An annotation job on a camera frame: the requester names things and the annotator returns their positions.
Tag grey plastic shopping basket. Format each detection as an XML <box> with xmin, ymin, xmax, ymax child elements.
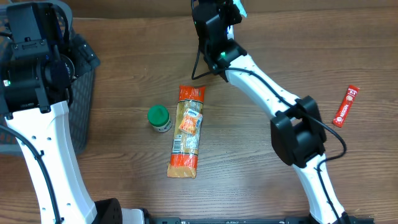
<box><xmin>1</xmin><ymin>1</ymin><xmax>100</xmax><ymax>157</ymax></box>

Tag red coffee stick sachet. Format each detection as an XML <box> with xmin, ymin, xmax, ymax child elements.
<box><xmin>332</xmin><ymin>85</ymin><xmax>360</xmax><ymax>128</ymax></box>

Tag orange Kleenex tissue pack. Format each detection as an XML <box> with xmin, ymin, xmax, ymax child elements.
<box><xmin>178</xmin><ymin>109</ymin><xmax>203</xmax><ymax>136</ymax></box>

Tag green lid jar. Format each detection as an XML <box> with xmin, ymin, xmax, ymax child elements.
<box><xmin>147</xmin><ymin>105</ymin><xmax>172</xmax><ymax>133</ymax></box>

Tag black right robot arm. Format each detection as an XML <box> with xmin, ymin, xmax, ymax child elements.
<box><xmin>190</xmin><ymin>1</ymin><xmax>350</xmax><ymax>223</ymax></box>

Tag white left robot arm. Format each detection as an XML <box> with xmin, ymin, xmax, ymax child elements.
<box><xmin>1</xmin><ymin>1</ymin><xmax>150</xmax><ymax>224</ymax></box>

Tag black rail table edge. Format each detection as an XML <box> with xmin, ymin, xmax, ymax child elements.
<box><xmin>149</xmin><ymin>216</ymin><xmax>376</xmax><ymax>224</ymax></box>

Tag white barcode scanner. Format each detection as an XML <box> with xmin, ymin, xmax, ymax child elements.
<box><xmin>227</xmin><ymin>26</ymin><xmax>234</xmax><ymax>39</ymax></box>

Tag teal snack packet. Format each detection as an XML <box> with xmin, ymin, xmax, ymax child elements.
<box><xmin>233</xmin><ymin>0</ymin><xmax>248</xmax><ymax>17</ymax></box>

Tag spaghetti pack orange ends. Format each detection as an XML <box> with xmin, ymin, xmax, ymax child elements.
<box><xmin>167</xmin><ymin>85</ymin><xmax>206</xmax><ymax>179</ymax></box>

